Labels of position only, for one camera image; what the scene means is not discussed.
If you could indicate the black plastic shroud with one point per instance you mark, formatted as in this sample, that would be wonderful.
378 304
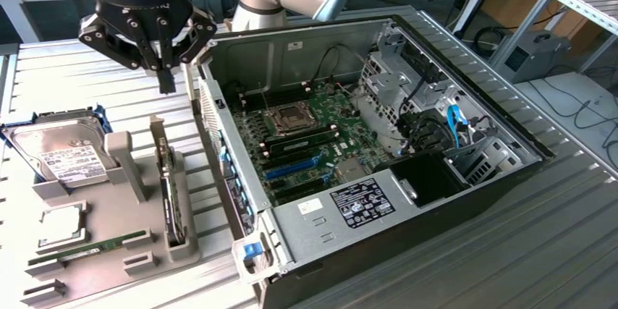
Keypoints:
424 178

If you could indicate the silver hard disk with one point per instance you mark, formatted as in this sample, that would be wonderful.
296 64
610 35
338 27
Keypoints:
57 150

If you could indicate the green RAM stick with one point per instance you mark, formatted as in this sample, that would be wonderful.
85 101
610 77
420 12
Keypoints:
87 249

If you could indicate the grey plastic parts rack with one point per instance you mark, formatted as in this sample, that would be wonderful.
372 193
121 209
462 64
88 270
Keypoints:
96 222

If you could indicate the blue disk carrier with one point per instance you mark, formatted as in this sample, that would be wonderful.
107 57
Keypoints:
103 117

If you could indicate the black installed RAM stick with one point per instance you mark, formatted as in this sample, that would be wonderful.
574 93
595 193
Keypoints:
299 146

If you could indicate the grey power supply unit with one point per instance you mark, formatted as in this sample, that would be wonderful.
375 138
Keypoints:
308 229

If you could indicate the aluminium slat table frame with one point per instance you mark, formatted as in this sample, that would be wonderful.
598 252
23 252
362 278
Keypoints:
579 1

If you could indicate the blue expansion slot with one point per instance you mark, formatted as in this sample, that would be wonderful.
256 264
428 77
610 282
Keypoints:
290 169

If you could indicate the blue case side latch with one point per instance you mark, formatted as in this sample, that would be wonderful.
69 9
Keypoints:
251 251

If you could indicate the silver CPU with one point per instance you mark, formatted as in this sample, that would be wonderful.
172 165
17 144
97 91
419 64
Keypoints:
60 225

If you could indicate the green GPU card with fan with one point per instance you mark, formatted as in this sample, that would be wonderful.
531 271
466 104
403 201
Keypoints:
168 178

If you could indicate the CPU socket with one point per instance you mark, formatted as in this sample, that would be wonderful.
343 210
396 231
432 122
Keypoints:
290 119

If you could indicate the tall metal disk bay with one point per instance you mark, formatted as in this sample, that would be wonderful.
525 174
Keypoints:
386 81

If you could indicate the low metal disk bay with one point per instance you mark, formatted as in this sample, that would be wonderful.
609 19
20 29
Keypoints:
482 157

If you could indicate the grey chipset heat sink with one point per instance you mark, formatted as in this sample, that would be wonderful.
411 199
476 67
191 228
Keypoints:
352 171

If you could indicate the grey box on floor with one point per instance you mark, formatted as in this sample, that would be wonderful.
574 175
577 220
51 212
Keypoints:
535 59

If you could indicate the green motherboard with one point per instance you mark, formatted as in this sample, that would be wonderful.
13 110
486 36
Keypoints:
332 102

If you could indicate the open black PC case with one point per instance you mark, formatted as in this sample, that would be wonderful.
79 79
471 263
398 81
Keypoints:
251 55

